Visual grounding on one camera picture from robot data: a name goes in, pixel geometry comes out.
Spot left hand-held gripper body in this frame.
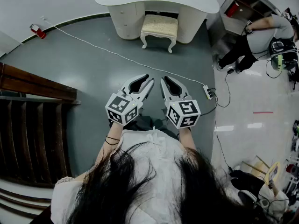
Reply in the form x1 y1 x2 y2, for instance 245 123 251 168
105 88 144 126

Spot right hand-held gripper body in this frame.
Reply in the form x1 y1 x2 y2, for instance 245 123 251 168
163 93 202 129

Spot cream upholstered stool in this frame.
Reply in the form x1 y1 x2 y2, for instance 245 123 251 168
140 14 179 54

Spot person's left forearm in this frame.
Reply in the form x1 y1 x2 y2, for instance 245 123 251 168
74 121 124 179

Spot person's right forearm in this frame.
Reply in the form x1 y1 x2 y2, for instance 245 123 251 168
178 126 197 150

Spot white power strip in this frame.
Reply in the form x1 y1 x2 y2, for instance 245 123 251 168
202 84 214 101

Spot person's white blouse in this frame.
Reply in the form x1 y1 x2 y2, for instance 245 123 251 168
50 128 234 224

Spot red cylinder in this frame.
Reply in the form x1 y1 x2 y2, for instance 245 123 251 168
226 2 240 18

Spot red fire extinguisher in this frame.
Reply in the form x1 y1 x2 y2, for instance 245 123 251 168
29 24 47 40

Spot grey shelf unit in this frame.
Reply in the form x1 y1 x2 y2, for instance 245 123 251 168
219 0 281 37

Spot black power cable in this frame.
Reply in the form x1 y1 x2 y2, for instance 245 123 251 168
199 71 232 118

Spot thin black cable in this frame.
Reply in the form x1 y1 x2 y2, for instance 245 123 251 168
214 119 234 173

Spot dark wooden slatted frame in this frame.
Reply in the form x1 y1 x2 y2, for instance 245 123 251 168
0 62 82 189

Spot light wooden frame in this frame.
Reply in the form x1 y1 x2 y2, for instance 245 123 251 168
241 155 281 187

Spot white wire rack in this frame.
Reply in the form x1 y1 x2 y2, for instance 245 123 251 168
285 119 299 197

